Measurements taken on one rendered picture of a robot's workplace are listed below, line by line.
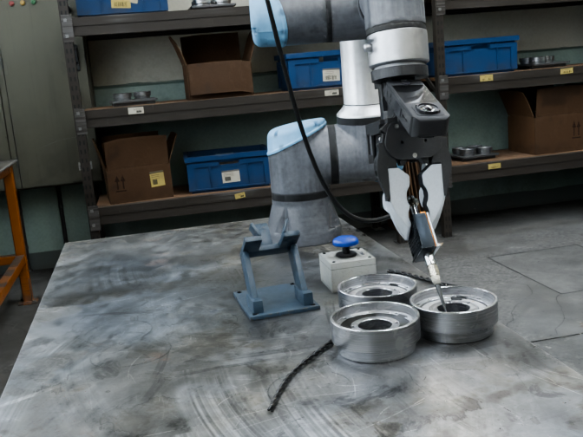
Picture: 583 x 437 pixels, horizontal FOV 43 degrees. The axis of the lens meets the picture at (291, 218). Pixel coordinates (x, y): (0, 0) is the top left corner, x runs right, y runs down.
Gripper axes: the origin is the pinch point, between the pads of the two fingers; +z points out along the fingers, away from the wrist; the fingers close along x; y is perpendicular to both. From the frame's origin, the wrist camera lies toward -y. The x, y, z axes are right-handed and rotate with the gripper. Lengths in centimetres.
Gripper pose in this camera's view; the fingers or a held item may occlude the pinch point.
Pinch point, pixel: (418, 228)
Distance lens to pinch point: 91.7
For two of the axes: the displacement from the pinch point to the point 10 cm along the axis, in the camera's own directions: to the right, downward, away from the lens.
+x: -9.8, 1.0, -1.8
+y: -1.8, -0.3, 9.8
